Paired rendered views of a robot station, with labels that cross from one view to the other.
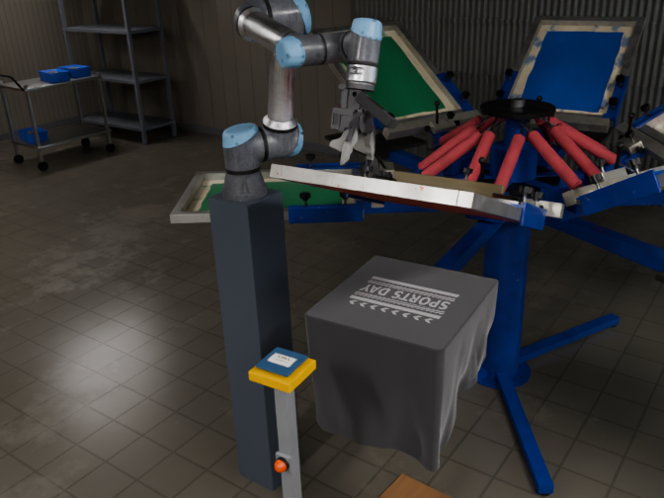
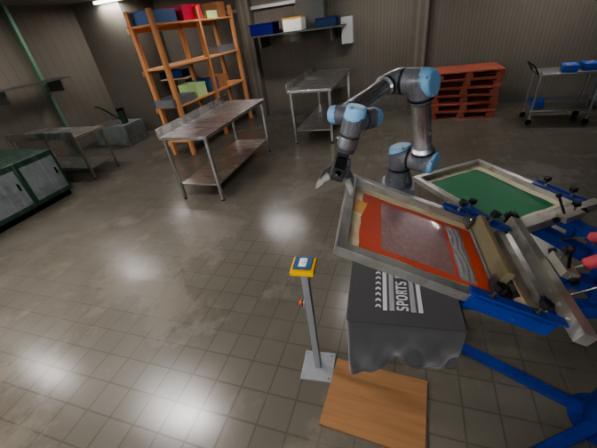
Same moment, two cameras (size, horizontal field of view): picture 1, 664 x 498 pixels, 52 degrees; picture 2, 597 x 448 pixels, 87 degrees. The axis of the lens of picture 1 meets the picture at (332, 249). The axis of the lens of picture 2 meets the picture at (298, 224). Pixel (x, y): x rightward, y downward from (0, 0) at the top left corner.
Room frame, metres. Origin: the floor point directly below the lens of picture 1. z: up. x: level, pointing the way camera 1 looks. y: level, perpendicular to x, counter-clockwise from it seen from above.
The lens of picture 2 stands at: (1.18, -1.12, 2.07)
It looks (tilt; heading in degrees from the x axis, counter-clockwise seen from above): 33 degrees down; 75
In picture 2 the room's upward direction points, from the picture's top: 8 degrees counter-clockwise
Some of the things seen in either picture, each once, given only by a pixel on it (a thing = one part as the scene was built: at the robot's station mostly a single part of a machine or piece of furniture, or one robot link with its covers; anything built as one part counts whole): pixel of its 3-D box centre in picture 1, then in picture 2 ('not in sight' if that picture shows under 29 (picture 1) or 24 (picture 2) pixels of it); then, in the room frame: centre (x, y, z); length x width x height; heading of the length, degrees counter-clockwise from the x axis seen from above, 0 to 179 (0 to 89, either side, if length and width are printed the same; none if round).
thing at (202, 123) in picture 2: not in sight; (225, 141); (1.51, 4.04, 0.54); 1.99 x 0.75 x 1.07; 54
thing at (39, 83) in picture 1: (53, 114); (557, 92); (7.06, 2.84, 0.48); 1.02 x 0.60 x 0.96; 146
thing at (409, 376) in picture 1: (372, 391); (354, 313); (1.68, -0.10, 0.74); 0.45 x 0.03 x 0.43; 59
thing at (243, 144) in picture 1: (242, 145); (401, 156); (2.18, 0.28, 1.37); 0.13 x 0.12 x 0.14; 117
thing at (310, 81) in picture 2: not in sight; (323, 100); (3.80, 5.31, 0.55); 2.13 x 0.84 x 1.10; 54
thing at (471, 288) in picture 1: (404, 295); (401, 287); (1.87, -0.22, 0.95); 0.48 x 0.44 x 0.01; 149
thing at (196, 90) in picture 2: not in sight; (201, 76); (1.52, 6.59, 1.28); 2.75 x 0.73 x 2.57; 54
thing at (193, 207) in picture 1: (305, 173); (510, 188); (2.85, 0.10, 1.05); 1.08 x 0.61 x 0.23; 89
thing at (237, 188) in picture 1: (243, 180); (398, 174); (2.18, 0.29, 1.25); 0.15 x 0.15 x 0.10
